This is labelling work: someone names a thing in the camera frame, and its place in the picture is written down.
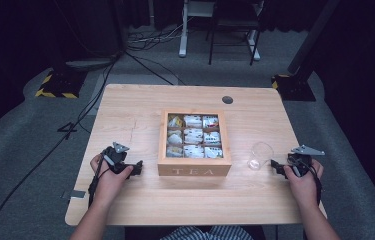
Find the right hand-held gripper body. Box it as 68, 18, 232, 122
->
286, 144, 326, 178

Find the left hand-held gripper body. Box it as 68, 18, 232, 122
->
102, 142, 136, 176

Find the person's left hand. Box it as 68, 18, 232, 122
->
89, 153, 135, 205

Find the person's right hand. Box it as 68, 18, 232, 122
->
282, 159, 325, 208

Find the wooden tea box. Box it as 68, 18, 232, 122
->
157, 109, 233, 177

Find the group of white tea bags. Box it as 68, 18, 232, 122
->
167, 114, 225, 159

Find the black stand with striped base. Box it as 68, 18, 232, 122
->
271, 0, 343, 102
34, 59, 113, 100

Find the person's striped clothing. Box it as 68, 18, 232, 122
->
159, 225, 255, 240

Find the black chair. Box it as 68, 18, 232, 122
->
206, 0, 265, 67

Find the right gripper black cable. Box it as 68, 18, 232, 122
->
293, 156, 323, 206

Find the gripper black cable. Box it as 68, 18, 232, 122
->
293, 156, 323, 206
87, 151, 112, 210

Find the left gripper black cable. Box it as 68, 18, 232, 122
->
87, 151, 112, 210

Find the long black floor cable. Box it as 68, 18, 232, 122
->
0, 53, 124, 240

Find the bundle of floor cables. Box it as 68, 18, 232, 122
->
126, 18, 193, 52

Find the white desk frame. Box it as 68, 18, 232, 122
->
178, 0, 265, 62

